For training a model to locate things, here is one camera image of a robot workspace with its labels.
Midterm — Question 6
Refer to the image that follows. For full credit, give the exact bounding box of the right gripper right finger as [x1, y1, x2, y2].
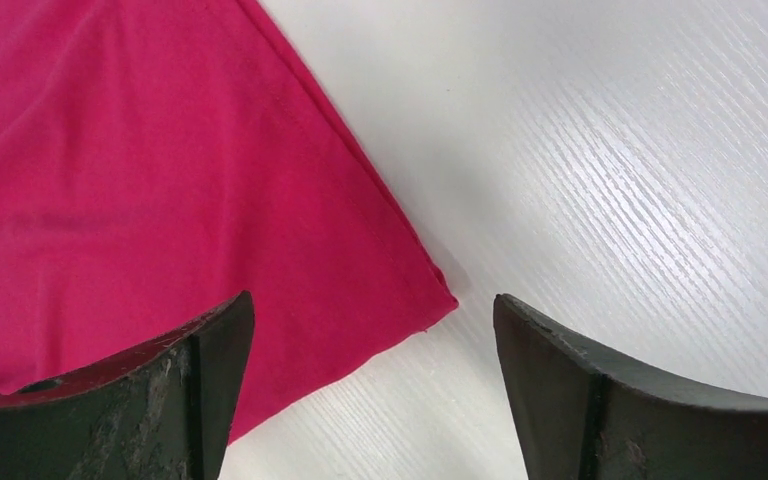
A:
[493, 294, 768, 479]

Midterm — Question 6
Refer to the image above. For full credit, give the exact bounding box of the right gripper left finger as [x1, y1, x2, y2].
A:
[0, 292, 254, 479]

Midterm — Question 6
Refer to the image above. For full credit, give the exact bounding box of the crimson red t shirt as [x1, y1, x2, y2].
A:
[0, 1, 457, 439]

